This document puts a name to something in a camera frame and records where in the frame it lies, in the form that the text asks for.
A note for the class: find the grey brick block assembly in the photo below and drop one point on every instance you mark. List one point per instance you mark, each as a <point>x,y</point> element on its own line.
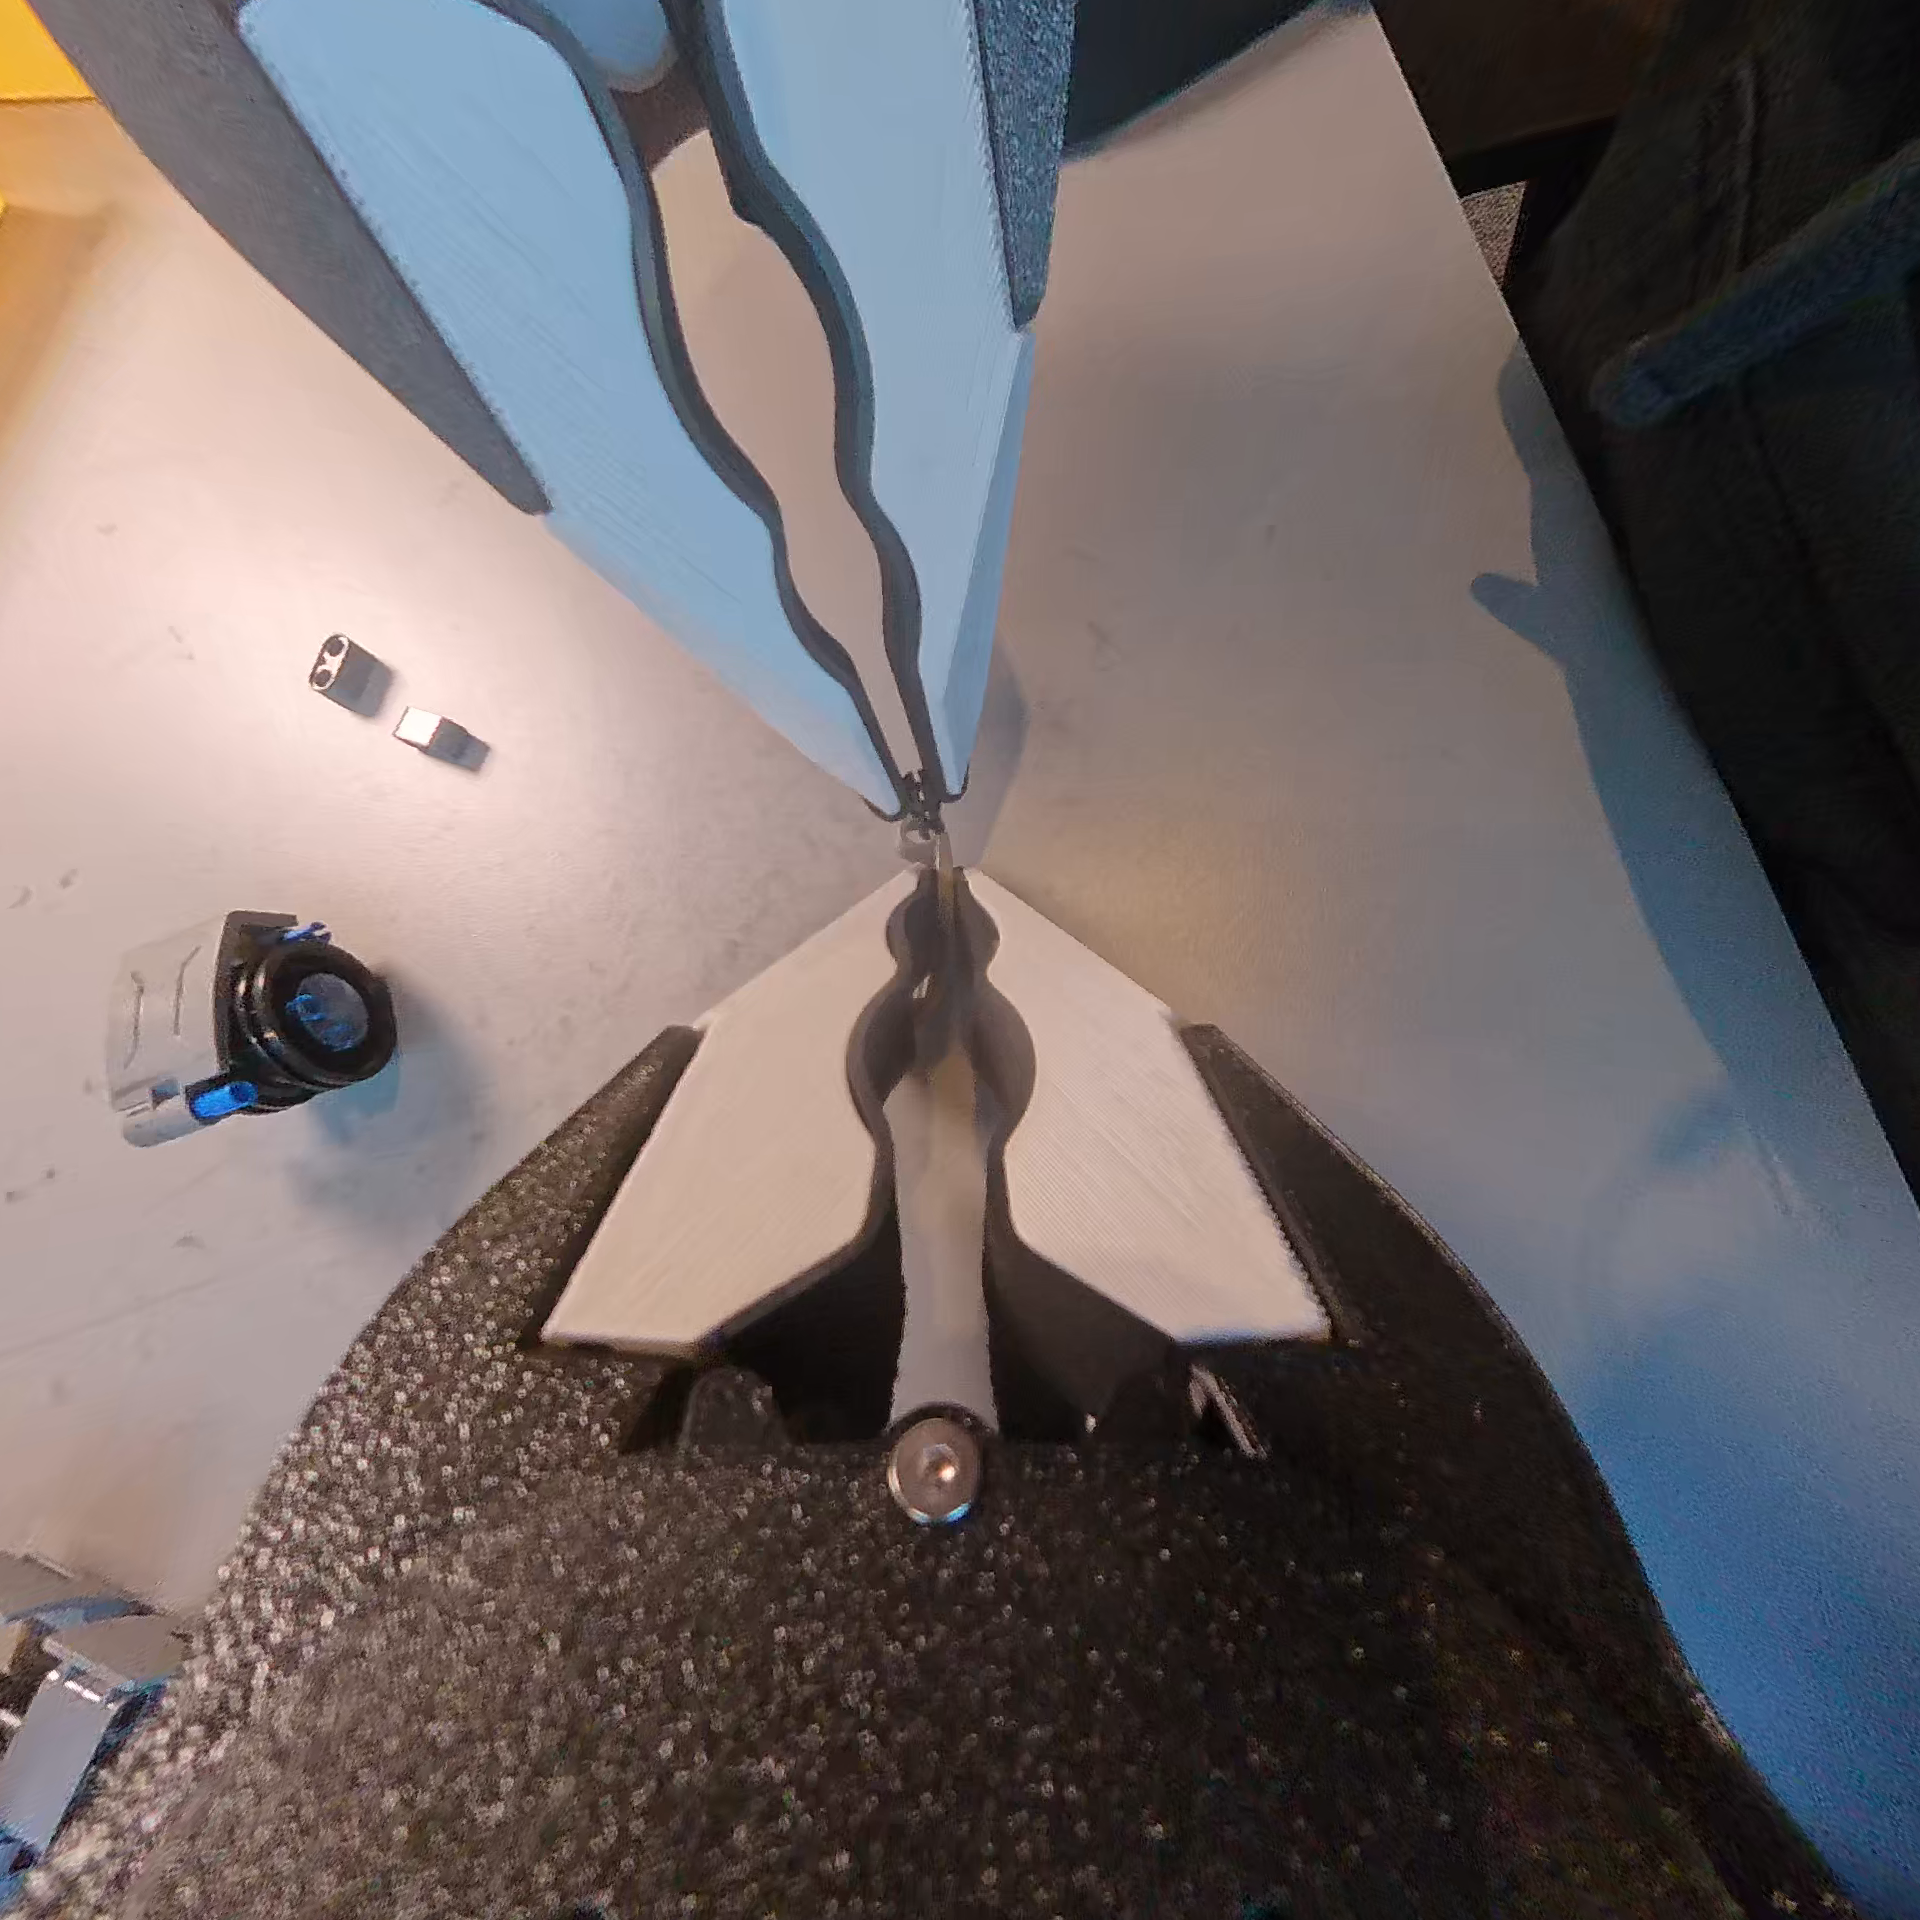
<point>76,1694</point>

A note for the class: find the grey desk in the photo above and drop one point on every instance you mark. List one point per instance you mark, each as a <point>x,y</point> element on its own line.
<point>1276,675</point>

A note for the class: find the grey brick connector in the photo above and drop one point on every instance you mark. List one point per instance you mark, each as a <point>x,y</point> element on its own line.
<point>348,673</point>
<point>441,740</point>

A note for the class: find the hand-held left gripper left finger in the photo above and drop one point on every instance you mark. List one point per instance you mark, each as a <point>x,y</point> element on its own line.
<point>735,1171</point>

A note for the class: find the grey black wheel assembly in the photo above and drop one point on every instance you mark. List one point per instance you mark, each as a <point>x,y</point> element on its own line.
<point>254,1020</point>

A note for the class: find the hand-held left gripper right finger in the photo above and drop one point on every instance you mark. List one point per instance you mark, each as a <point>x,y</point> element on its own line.
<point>1155,1171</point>

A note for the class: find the black brick pin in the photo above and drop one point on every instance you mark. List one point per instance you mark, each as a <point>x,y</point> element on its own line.
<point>926,803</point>

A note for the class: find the person's black printed sweatshirt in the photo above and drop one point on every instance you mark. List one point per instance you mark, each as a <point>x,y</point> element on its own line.
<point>1725,452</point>

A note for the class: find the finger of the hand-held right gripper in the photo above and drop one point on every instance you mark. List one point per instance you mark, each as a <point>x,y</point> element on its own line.
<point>524,300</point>
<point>902,226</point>

